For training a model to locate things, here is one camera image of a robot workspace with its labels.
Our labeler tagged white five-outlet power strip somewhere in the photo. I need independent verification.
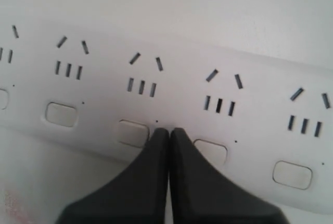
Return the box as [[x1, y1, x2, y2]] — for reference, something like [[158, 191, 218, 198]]
[[1, 16, 332, 223]]

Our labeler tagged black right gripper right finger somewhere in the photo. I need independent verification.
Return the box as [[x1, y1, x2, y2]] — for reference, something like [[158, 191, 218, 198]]
[[169, 128, 289, 223]]

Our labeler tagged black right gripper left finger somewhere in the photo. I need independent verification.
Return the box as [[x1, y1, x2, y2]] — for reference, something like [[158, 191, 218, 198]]
[[57, 128, 169, 223]]

